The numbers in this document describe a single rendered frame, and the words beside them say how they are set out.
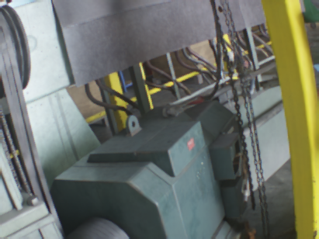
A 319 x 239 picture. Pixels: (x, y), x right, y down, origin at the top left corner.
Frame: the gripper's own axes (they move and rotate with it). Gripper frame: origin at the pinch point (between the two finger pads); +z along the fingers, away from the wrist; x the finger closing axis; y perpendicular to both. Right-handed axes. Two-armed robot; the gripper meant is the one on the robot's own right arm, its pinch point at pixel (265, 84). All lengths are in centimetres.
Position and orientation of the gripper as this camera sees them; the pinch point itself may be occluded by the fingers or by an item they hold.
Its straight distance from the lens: 178.1
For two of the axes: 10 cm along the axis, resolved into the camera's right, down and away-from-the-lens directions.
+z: -9.7, 2.4, 0.3
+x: -0.3, -2.5, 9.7
